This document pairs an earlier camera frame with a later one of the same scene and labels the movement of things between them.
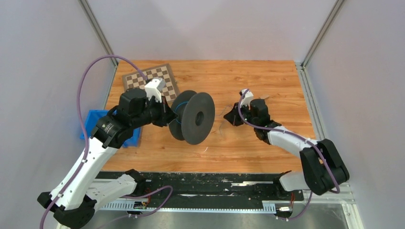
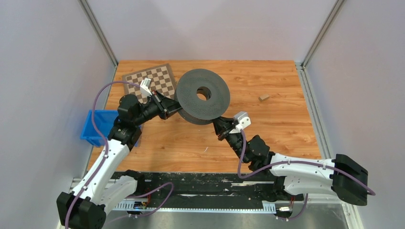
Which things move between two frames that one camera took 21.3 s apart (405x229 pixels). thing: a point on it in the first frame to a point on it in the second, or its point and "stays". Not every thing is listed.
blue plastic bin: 91,118 stays
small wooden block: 265,97 stays
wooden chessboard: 135,80 stays
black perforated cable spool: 196,112 to 204,95
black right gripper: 231,117 to 222,127
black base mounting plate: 175,187 stays
